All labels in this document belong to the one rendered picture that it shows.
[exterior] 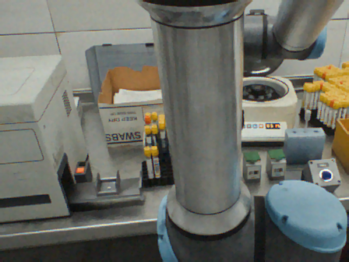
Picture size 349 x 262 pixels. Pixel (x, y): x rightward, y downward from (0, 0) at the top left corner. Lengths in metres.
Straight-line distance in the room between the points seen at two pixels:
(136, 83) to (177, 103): 0.99
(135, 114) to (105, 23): 0.40
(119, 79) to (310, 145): 0.71
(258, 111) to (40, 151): 0.60
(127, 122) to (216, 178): 0.71
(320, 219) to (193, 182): 0.18
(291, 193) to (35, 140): 0.52
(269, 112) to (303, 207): 0.62
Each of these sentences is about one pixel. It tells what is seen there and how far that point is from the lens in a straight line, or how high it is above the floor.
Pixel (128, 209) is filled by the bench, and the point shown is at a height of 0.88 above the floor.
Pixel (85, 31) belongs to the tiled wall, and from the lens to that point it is 1.37.
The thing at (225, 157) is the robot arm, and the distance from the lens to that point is 0.39.
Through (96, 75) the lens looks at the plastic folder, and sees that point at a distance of 1.40.
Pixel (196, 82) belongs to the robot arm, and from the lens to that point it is 0.33.
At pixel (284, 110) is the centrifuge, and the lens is 1.10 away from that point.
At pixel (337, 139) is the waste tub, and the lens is 1.08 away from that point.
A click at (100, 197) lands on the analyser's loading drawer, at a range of 0.89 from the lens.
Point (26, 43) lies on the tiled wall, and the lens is 1.43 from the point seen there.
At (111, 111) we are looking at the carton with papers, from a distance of 1.08.
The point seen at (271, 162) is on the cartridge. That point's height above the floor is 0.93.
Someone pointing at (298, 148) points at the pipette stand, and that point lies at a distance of 0.99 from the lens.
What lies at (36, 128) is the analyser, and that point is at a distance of 0.79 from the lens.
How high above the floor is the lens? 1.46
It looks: 34 degrees down
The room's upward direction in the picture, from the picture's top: straight up
